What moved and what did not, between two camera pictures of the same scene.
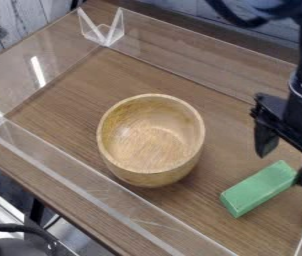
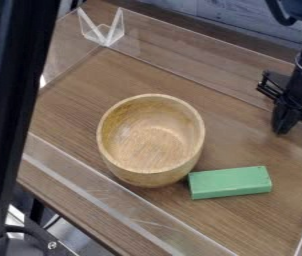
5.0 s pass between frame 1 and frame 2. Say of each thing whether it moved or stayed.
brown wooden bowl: stayed
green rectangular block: moved
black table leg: stayed
